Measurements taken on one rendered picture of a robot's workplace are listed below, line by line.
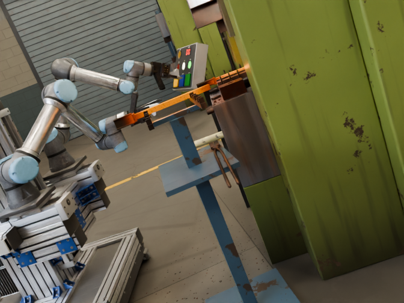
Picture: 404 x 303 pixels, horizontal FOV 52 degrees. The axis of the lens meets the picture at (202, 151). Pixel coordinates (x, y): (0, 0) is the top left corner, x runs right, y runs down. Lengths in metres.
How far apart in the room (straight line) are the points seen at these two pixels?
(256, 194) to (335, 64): 0.76
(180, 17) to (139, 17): 3.21
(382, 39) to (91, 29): 8.85
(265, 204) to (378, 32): 0.97
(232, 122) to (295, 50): 0.49
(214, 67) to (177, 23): 0.91
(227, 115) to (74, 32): 8.39
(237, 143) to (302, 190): 0.40
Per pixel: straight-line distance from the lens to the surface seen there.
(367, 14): 1.71
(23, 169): 1.97
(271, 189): 2.13
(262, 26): 1.71
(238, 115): 2.00
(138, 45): 10.17
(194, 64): 2.58
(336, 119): 1.82
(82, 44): 10.17
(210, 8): 2.10
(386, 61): 1.75
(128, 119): 1.80
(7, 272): 2.69
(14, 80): 10.44
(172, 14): 7.08
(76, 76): 2.43
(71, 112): 2.26
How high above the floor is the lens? 1.26
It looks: 15 degrees down
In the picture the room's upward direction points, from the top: 22 degrees counter-clockwise
